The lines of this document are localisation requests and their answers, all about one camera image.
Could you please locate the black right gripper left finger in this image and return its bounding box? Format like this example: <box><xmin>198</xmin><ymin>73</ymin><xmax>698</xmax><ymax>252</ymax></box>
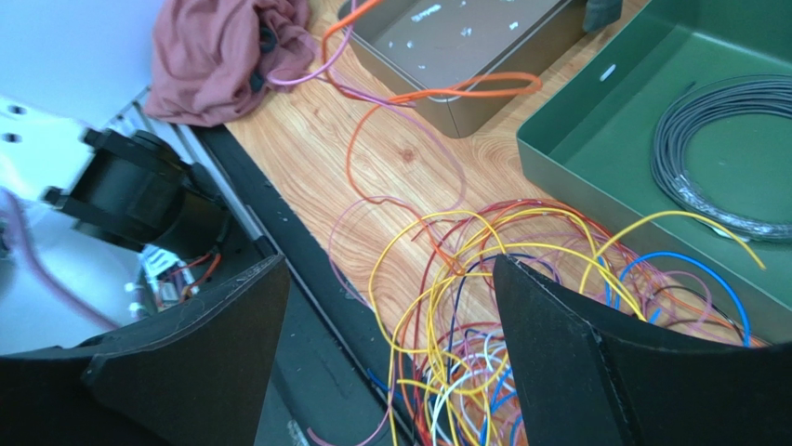
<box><xmin>1</xmin><ymin>255</ymin><xmax>290</xmax><ymax>445</ymax></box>

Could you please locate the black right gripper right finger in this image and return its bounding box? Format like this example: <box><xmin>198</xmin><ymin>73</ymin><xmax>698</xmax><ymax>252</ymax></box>
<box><xmin>493</xmin><ymin>255</ymin><xmax>791</xmax><ymax>445</ymax></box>

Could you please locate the orange cable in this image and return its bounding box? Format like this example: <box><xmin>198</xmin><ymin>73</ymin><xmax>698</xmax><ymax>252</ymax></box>
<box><xmin>320</xmin><ymin>0</ymin><xmax>544</xmax><ymax>205</ymax></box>

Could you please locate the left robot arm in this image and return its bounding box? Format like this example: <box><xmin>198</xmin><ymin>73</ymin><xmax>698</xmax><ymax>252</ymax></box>
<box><xmin>1</xmin><ymin>97</ymin><xmax>267</xmax><ymax>355</ymax></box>

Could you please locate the green metal tray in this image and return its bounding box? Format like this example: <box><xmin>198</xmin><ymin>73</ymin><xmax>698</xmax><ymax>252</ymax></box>
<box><xmin>516</xmin><ymin>1</ymin><xmax>791</xmax><ymax>343</ymax></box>

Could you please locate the dusty pink crumpled cloth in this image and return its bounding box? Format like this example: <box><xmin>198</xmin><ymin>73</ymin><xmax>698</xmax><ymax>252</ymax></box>
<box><xmin>144</xmin><ymin>1</ymin><xmax>315</xmax><ymax>126</ymax></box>

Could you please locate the tan metal tray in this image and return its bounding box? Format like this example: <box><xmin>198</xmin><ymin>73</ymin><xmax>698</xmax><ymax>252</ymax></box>
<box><xmin>337</xmin><ymin>0</ymin><xmax>589</xmax><ymax>139</ymax></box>

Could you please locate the white cable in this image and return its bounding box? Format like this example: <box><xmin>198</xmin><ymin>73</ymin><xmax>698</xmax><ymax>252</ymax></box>
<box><xmin>429</xmin><ymin>334</ymin><xmax>515</xmax><ymax>446</ymax></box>

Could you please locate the blue cable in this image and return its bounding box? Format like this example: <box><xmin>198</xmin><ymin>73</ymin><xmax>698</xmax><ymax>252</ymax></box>
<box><xmin>479</xmin><ymin>251</ymin><xmax>752</xmax><ymax>446</ymax></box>

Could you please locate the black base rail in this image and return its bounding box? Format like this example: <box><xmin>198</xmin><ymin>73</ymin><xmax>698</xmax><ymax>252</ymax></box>
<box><xmin>193</xmin><ymin>125</ymin><xmax>416</xmax><ymax>445</ymax></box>

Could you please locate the yellow cable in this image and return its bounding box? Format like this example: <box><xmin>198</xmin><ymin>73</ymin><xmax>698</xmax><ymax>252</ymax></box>
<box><xmin>368</xmin><ymin>209</ymin><xmax>767</xmax><ymax>446</ymax></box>

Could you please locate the grey coiled cable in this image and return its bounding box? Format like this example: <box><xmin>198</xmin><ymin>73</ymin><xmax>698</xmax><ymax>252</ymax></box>
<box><xmin>651</xmin><ymin>74</ymin><xmax>792</xmax><ymax>243</ymax></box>

